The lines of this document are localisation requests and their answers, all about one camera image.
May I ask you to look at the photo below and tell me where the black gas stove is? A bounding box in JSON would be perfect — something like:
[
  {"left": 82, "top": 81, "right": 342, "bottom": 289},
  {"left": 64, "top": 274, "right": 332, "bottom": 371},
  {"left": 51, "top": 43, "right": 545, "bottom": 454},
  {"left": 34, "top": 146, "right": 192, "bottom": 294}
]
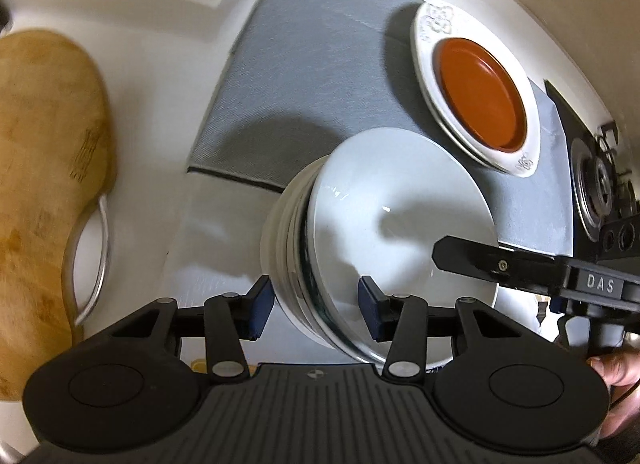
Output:
[{"left": 544, "top": 80, "right": 639, "bottom": 262}]

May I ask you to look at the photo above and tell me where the wooden cutting board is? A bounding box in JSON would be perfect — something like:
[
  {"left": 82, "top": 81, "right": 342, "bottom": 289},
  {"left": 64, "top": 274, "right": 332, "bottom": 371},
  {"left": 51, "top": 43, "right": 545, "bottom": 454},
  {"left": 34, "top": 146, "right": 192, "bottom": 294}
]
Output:
[{"left": 1, "top": 28, "right": 117, "bottom": 401}]

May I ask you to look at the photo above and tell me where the brown round plate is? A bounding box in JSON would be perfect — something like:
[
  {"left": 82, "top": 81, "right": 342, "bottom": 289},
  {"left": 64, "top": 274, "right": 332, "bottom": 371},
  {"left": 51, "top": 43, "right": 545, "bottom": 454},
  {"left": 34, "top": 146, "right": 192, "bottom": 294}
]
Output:
[{"left": 436, "top": 37, "right": 527, "bottom": 153}]

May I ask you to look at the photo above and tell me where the grey counter mat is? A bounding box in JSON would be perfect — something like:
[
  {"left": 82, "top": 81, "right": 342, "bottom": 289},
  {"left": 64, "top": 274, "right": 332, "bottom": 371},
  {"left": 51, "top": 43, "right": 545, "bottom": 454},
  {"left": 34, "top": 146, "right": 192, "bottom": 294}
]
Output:
[{"left": 188, "top": 0, "right": 574, "bottom": 255}]

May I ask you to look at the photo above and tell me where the plain white bowl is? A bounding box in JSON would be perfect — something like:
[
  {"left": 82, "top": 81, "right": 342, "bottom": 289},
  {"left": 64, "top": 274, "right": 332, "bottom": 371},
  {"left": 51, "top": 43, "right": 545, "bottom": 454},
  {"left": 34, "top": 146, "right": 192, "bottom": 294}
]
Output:
[{"left": 260, "top": 156, "right": 371, "bottom": 362}]

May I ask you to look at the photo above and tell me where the blue patterned white bowl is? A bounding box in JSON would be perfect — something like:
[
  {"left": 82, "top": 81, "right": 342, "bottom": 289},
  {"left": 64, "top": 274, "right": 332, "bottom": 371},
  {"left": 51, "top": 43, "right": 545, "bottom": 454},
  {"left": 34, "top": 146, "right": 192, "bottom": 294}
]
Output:
[{"left": 300, "top": 128, "right": 498, "bottom": 366}]

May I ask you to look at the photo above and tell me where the white floral square plate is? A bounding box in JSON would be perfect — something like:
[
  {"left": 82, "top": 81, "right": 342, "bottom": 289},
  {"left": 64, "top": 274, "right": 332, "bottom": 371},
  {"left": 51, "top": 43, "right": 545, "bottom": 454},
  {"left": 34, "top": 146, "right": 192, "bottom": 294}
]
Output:
[{"left": 410, "top": 2, "right": 541, "bottom": 178}]

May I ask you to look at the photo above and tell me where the teal ribbed bowl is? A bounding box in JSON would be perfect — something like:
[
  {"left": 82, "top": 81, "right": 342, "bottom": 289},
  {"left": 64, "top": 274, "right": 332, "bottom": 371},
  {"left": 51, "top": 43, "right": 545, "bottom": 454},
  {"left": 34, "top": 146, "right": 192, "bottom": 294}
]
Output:
[{"left": 288, "top": 189, "right": 344, "bottom": 351}]

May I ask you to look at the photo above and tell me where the person's right hand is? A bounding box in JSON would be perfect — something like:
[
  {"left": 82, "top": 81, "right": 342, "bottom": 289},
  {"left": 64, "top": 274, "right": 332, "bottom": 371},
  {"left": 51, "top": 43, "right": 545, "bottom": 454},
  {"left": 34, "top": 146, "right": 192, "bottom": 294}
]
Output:
[{"left": 588, "top": 348, "right": 639, "bottom": 438}]

